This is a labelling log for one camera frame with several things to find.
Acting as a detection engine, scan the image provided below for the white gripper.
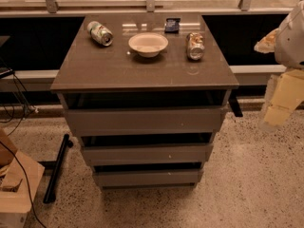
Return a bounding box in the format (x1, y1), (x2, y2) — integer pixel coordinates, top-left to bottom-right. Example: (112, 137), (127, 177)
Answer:
(254, 28), (304, 132)

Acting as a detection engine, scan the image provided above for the grey bottom drawer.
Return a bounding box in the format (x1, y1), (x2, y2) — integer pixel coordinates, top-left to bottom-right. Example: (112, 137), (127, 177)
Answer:
(93, 169), (203, 188)

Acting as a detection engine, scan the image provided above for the grey drawer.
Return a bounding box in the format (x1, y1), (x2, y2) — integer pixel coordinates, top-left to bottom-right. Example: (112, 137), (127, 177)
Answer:
(93, 169), (203, 188)
(65, 107), (227, 137)
(82, 144), (213, 166)

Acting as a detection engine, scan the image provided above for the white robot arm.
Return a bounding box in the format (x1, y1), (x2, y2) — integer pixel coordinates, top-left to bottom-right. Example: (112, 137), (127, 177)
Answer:
(254, 0), (304, 131)

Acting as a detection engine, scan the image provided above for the grey top drawer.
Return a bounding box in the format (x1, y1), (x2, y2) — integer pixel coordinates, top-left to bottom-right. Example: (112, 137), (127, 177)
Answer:
(65, 107), (227, 137)

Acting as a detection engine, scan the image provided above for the grey drawer cabinet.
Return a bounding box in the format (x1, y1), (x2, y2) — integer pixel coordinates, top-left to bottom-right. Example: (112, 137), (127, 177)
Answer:
(51, 12), (238, 177)

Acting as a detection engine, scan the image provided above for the grey middle drawer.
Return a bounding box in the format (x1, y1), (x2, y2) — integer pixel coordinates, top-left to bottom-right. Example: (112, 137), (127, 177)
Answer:
(82, 144), (213, 166)

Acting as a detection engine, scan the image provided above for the crushed silver can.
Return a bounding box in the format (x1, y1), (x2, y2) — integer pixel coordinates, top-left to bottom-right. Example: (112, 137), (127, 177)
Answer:
(186, 32), (205, 60)

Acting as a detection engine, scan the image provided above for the blue snack packet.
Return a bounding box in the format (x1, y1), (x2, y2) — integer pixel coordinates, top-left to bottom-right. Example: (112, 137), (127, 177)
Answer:
(164, 18), (181, 33)

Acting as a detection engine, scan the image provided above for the white bowl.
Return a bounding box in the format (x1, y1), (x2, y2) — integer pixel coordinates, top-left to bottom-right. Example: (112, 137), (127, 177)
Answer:
(128, 32), (168, 58)

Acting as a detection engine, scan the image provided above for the green soda can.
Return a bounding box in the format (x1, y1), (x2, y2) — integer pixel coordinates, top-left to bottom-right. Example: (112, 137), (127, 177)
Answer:
(86, 21), (113, 47)

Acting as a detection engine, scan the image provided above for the black metal stand leg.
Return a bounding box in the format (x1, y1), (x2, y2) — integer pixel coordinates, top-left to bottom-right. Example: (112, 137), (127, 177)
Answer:
(43, 134), (73, 204)

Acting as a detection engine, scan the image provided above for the cardboard box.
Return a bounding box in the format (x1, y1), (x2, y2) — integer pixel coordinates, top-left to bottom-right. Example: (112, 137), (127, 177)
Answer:
(0, 129), (45, 228)

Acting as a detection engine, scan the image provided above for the metal window frame rail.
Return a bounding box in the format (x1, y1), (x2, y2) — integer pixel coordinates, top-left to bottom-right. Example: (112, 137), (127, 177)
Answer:
(0, 0), (304, 17)

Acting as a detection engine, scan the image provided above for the black cable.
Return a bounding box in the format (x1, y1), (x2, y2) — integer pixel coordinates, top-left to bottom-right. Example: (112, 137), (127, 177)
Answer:
(0, 57), (48, 228)

